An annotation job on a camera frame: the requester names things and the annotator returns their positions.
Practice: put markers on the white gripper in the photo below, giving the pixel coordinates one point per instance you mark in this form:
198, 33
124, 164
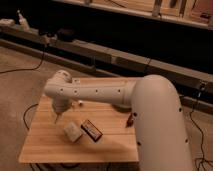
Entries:
60, 106

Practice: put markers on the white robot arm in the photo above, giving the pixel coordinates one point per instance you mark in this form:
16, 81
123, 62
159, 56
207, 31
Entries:
157, 115

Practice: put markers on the white tube bottle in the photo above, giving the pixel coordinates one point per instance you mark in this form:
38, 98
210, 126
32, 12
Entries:
80, 102

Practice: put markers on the wooden table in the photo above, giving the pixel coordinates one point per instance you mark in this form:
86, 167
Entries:
46, 141

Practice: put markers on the dark brown rectangular box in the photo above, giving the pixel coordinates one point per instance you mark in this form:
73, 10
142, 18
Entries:
93, 132

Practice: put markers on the black device on ledge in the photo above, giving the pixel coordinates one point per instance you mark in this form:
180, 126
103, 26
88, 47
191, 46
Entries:
66, 35

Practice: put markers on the white spray bottle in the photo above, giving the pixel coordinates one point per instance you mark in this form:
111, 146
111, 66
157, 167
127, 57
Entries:
23, 22

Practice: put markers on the red handled tool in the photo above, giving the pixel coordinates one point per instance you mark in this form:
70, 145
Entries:
129, 121

